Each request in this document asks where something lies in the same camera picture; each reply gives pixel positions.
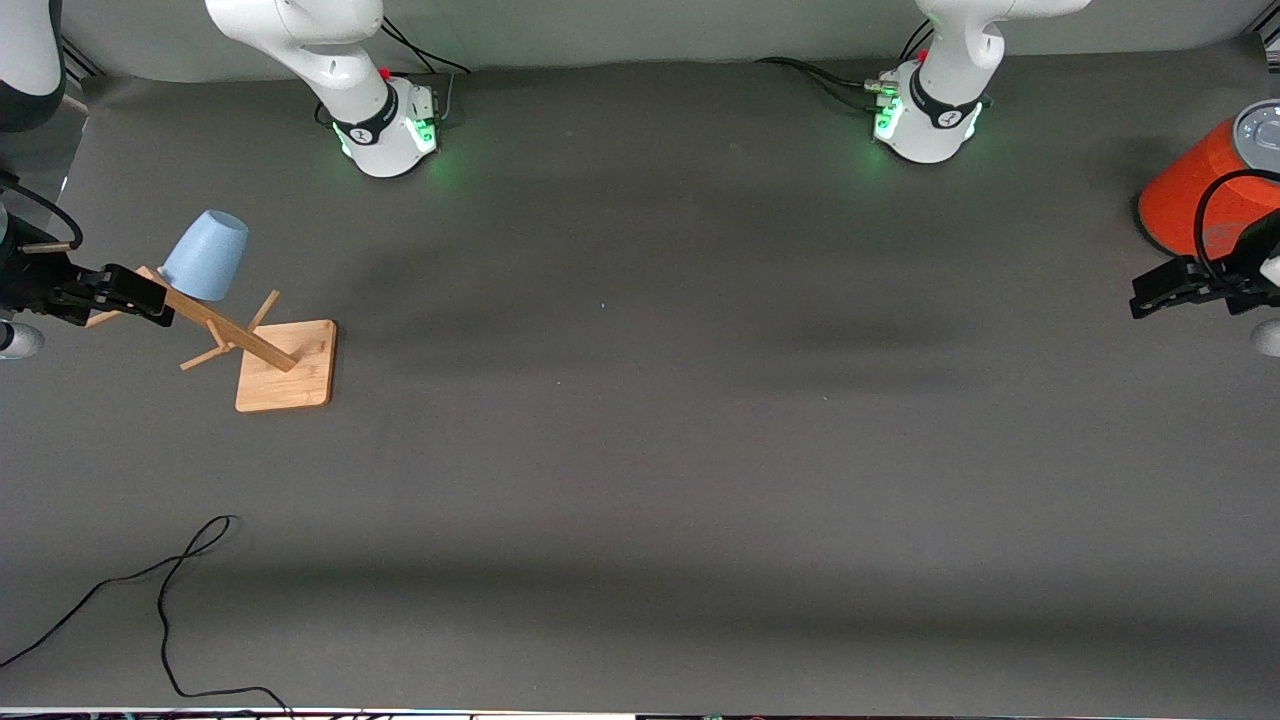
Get light blue cup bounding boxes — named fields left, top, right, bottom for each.
left=160, top=209, right=250, bottom=302

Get wooden cup rack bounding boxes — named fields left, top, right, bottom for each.
left=85, top=265, right=338, bottom=413

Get orange cylinder with grey lid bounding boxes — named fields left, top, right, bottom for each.
left=1137, top=99, right=1280, bottom=258

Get dark grey table cloth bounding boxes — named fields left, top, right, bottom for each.
left=0, top=35, right=1280, bottom=713

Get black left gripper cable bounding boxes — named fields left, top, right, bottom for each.
left=1193, top=168, right=1280, bottom=287

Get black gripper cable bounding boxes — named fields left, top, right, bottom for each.
left=1193, top=168, right=1280, bottom=287
left=0, top=170, right=84, bottom=253

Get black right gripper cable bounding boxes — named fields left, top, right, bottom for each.
left=0, top=170, right=84, bottom=253

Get thin black loose cable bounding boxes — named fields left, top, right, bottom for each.
left=0, top=514, right=293, bottom=717

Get black right arm base cables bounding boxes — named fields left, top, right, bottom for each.
left=378, top=15, right=472, bottom=126

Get black arm base cables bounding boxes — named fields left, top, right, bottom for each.
left=754, top=20, right=936, bottom=113
left=378, top=15, right=472, bottom=126

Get black left arm base cables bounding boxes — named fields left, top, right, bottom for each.
left=754, top=20, right=936, bottom=113

